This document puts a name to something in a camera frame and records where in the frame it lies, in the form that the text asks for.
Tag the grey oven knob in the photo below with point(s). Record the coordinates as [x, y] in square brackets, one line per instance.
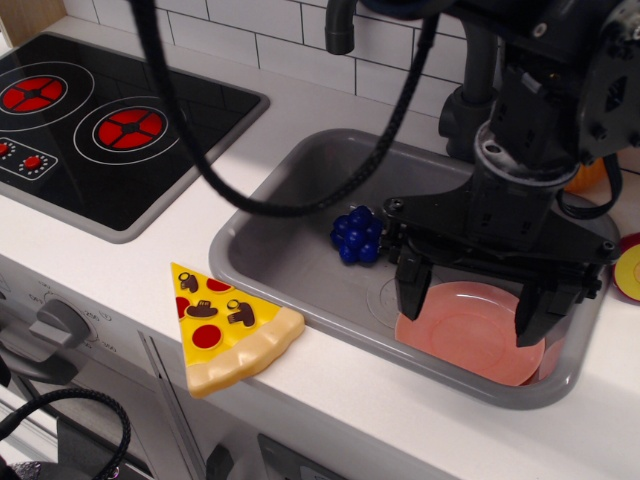
[60, 325]

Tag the toy pizza slice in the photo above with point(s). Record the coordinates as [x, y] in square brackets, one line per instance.
[227, 334]

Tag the pink plastic plate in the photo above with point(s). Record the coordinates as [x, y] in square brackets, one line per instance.
[472, 325]

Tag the grey toy sink basin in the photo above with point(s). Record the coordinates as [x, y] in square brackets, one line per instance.
[362, 272]

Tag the red yellow toy fruit half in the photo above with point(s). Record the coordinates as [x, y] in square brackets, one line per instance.
[626, 270]

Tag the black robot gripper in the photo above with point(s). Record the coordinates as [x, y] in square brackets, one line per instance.
[508, 221]

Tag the white toy oven front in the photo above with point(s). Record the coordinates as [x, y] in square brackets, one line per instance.
[173, 437]

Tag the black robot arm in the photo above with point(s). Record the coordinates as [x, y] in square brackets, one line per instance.
[569, 96]

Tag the orange toy pumpkin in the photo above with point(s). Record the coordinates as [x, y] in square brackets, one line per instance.
[587, 177]

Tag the black toy stove top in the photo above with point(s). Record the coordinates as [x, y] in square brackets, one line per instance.
[86, 140]

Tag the dark grey toy faucet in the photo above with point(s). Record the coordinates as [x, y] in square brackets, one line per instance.
[468, 107]

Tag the blue toy blueberries cluster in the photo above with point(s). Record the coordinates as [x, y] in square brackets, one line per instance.
[357, 236]

